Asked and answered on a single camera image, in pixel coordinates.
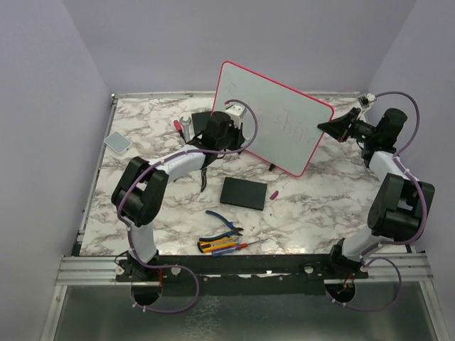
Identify yellow black utility knife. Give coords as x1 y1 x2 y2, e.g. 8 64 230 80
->
197 237 237 254

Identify black handled wire stripper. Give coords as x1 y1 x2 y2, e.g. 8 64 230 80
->
200 168 207 193

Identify red blue screwdriver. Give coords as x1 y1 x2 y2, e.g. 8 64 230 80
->
212 239 264 256

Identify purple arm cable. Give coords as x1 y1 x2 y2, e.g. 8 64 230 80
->
116 99 258 315
330 91 427 313

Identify pink marker cap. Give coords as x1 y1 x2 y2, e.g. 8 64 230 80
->
270 191 279 200

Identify blue handled cutting pliers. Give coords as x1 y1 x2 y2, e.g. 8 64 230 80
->
205 210 243 236

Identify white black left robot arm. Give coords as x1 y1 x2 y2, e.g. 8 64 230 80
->
112 104 249 281

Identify small white square box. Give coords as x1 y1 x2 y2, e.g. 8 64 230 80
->
104 131 132 155

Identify black flat network switch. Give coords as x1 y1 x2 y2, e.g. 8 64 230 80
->
220 177 267 211

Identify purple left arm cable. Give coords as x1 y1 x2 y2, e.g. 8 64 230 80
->
116 99 258 315

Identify red handled wrench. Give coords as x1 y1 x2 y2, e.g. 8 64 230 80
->
173 117 191 143

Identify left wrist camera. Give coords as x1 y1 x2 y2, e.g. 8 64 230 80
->
225 103 247 129

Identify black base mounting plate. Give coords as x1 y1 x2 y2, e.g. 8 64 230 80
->
116 254 368 296

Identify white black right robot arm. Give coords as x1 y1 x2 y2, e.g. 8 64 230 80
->
318 108 435 278

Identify pink framed whiteboard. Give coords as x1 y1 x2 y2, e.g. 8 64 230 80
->
213 61 334 177

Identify black rear network switch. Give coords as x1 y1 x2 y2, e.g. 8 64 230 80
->
191 111 211 136

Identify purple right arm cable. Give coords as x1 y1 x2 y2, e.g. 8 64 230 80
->
330 91 427 313

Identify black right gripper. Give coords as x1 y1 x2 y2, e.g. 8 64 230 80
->
318 108 378 144

